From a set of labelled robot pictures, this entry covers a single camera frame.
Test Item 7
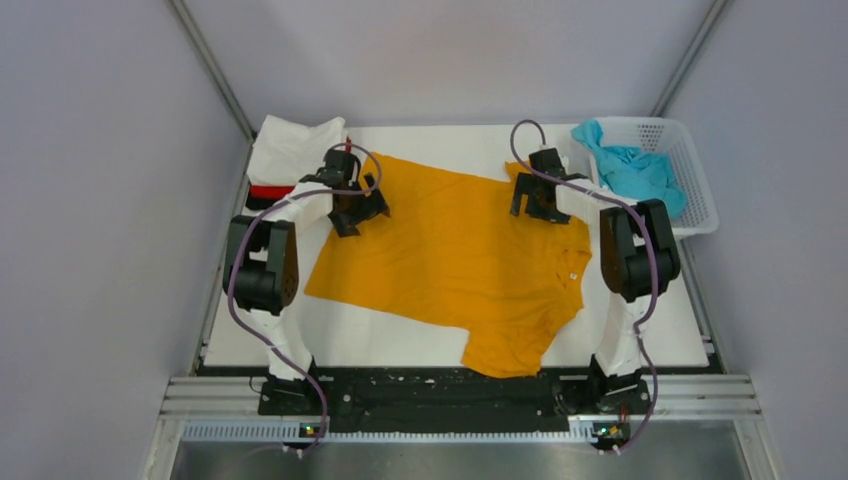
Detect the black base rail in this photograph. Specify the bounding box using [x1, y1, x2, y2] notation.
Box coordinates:
[258, 367, 651, 434]

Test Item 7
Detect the aluminium frame rail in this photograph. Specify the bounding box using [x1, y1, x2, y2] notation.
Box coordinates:
[143, 374, 784, 479]

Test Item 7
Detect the blue t-shirt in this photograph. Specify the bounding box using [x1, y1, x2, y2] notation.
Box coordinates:
[571, 119, 688, 219]

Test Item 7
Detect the white plastic basket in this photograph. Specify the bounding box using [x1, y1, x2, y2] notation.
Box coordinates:
[573, 117, 719, 239]

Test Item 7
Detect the white folded t-shirt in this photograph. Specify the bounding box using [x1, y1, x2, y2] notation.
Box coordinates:
[246, 115, 347, 186]

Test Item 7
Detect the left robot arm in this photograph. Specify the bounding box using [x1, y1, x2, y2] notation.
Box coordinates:
[222, 143, 390, 415]

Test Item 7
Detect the black folded t-shirt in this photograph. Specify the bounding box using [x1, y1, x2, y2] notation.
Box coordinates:
[245, 194, 275, 211]

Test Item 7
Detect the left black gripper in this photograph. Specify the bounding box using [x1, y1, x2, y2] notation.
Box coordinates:
[330, 173, 389, 237]

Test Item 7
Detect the red folded t-shirt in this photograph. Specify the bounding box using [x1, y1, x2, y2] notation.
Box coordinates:
[249, 137, 358, 200]

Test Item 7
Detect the yellow t-shirt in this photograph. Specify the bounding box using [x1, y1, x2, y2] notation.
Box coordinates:
[305, 155, 592, 378]

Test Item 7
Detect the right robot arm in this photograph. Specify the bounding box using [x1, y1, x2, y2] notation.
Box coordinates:
[511, 146, 681, 412]

